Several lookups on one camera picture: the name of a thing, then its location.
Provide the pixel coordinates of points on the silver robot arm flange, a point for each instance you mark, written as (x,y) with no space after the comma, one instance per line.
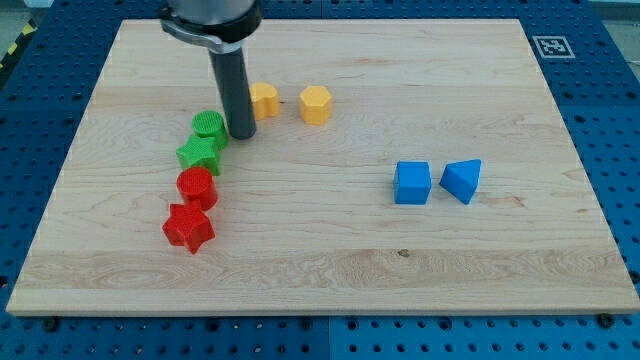
(220,26)

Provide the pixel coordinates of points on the blue cube block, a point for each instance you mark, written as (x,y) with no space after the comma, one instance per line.
(412,182)

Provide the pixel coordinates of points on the blue triangle block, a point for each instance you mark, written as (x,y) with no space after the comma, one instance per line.
(461,179)

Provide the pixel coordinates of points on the wooden board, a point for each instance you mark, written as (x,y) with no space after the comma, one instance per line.
(306,222)

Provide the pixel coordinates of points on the yellow hexagon block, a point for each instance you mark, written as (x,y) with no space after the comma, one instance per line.
(315,105)

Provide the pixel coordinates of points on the yellow heart block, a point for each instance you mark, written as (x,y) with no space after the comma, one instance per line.
(265,100)

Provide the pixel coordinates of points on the red cylinder block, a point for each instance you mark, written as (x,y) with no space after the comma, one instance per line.
(196,184)

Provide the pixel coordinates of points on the green star block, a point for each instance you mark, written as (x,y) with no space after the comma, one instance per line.
(202,152)

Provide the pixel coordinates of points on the green cylinder block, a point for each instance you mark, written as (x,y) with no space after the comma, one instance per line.
(211,124)

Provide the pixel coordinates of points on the red star block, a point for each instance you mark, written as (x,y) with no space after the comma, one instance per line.
(188,225)

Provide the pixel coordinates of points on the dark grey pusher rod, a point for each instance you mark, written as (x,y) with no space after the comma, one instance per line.
(232,83)

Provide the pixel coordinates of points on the white fiducial marker tag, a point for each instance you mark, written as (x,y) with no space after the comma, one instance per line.
(553,47)

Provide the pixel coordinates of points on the black bolt left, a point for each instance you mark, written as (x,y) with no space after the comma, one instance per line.
(50,324)

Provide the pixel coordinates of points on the black bolt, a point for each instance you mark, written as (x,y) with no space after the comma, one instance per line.
(605,320)
(50,324)

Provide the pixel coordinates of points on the black bolt right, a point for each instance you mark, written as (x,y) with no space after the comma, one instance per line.
(605,320)

